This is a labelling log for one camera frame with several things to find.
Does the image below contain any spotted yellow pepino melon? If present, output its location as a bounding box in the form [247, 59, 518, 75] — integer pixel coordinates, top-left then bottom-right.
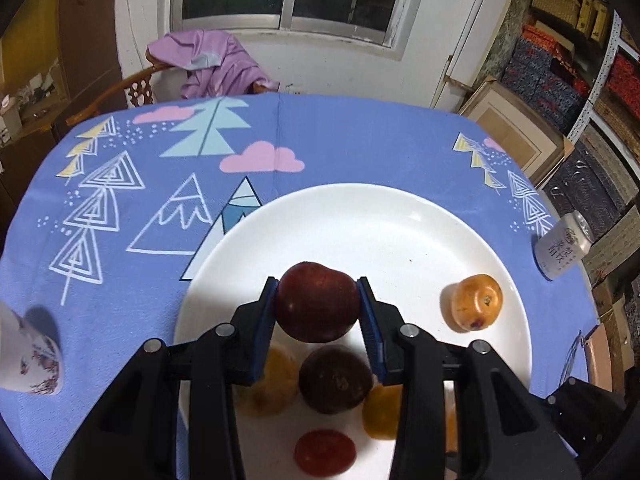
[446, 273, 503, 332]

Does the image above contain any white paper cup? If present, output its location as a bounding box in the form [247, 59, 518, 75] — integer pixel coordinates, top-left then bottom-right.
[0, 302, 65, 396]

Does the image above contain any low wooden cabinet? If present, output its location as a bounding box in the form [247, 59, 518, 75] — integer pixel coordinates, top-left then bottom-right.
[0, 55, 76, 211]

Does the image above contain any grey tassel keychain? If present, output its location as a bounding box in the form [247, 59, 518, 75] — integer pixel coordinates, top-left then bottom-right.
[560, 330, 586, 386]

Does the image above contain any dark red plum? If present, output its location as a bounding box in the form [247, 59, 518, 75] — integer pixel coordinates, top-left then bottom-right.
[276, 261, 362, 344]

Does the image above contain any white panel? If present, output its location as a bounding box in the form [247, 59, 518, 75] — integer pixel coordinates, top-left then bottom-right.
[430, 0, 521, 111]

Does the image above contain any yellow-orange mandarin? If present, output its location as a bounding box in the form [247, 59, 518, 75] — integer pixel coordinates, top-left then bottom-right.
[362, 382, 403, 442]

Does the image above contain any brown leather pouch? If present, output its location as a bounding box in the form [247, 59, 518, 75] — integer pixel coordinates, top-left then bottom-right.
[582, 322, 613, 391]

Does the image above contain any shelf of patterned boxes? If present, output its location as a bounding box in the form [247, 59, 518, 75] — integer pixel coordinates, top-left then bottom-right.
[500, 0, 640, 311]

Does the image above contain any wooden picture frame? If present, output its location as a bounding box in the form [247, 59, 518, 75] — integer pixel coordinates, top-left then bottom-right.
[457, 80, 576, 186]

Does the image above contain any red tomato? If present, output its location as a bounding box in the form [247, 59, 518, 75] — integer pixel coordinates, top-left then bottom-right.
[293, 429, 357, 478]

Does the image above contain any yellow-green mandarin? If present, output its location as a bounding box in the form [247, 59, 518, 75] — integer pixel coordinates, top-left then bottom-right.
[235, 345, 301, 418]

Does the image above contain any green textured panel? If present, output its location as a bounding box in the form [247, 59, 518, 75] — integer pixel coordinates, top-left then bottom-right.
[482, 0, 533, 81]

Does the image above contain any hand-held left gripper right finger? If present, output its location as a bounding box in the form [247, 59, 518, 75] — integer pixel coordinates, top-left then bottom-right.
[356, 276, 581, 480]

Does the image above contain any wooden armchair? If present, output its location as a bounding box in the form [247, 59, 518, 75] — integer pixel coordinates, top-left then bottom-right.
[66, 62, 271, 128]

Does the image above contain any tall wooden glass cabinet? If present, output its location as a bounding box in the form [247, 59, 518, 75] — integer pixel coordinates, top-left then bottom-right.
[0, 0, 131, 126]

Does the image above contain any orange mandarin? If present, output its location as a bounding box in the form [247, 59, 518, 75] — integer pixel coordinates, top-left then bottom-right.
[444, 400, 460, 453]

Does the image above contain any purple cloth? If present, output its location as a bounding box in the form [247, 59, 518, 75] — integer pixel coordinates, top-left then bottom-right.
[146, 30, 281, 101]

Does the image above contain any white drink can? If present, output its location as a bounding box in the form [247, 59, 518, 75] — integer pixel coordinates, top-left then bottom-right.
[532, 211, 593, 282]

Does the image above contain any wrinkled purple passion fruit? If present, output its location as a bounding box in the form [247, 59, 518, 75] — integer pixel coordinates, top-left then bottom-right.
[299, 344, 376, 415]

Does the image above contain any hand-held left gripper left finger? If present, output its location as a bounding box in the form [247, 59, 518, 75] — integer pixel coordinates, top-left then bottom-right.
[52, 276, 281, 480]

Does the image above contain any white metal shelf rack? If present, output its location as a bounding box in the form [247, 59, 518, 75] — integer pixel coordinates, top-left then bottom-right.
[567, 10, 623, 141]

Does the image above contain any white plate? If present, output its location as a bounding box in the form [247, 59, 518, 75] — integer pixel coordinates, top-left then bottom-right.
[173, 183, 532, 480]

